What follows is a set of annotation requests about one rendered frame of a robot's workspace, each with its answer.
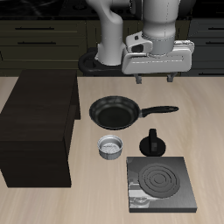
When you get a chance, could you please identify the dark kitchen cupboards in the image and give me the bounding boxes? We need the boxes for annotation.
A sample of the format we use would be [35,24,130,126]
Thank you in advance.
[0,0,224,78]

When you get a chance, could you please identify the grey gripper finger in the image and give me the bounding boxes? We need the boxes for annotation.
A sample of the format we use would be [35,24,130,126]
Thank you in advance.
[165,72,179,83]
[133,73,144,85]

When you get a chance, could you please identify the round black stove knob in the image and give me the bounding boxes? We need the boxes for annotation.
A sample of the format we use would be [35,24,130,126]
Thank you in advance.
[138,128,167,158]

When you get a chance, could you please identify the flat black base plate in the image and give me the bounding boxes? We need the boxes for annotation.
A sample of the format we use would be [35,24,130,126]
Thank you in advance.
[77,47,123,74]

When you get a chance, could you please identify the black frying pan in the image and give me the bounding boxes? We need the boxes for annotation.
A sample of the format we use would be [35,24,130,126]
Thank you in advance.
[88,95,180,131]

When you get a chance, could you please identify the dark wooden cabinet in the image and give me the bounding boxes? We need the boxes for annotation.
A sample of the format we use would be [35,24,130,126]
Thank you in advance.
[0,69,81,188]

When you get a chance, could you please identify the small grey fluted dish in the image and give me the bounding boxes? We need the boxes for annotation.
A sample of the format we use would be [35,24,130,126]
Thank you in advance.
[96,134,124,161]

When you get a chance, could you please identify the dark grey stove plate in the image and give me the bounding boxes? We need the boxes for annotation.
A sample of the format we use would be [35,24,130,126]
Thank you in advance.
[125,156,198,214]

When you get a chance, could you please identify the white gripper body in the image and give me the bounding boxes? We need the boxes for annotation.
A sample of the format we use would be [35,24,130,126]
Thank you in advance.
[121,39,196,75]

